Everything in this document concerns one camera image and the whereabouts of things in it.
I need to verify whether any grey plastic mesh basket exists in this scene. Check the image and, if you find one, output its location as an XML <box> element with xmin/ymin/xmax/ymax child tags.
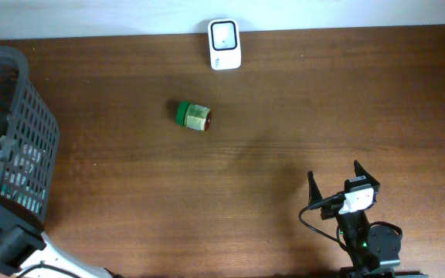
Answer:
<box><xmin>0</xmin><ymin>46</ymin><xmax>59</xmax><ymax>222</ymax></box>

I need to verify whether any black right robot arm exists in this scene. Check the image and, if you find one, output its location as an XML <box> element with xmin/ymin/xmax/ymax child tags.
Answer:
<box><xmin>298</xmin><ymin>161</ymin><xmax>403</xmax><ymax>277</ymax></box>

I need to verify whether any green lid spice jar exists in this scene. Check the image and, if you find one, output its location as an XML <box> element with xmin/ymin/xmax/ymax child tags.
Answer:
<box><xmin>175</xmin><ymin>101</ymin><xmax>212</xmax><ymax>131</ymax></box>

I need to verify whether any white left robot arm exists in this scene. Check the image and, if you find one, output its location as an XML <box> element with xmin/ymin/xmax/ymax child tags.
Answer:
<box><xmin>0</xmin><ymin>195</ymin><xmax>116</xmax><ymax>277</ymax></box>

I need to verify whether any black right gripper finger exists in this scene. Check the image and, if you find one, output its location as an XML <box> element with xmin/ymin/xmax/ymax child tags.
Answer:
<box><xmin>354</xmin><ymin>160</ymin><xmax>372</xmax><ymax>181</ymax></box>
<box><xmin>307</xmin><ymin>171</ymin><xmax>323</xmax><ymax>209</ymax></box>

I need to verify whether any green white wipes pack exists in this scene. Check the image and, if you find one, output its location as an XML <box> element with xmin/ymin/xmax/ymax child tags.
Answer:
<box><xmin>0</xmin><ymin>145</ymin><xmax>51</xmax><ymax>217</ymax></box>

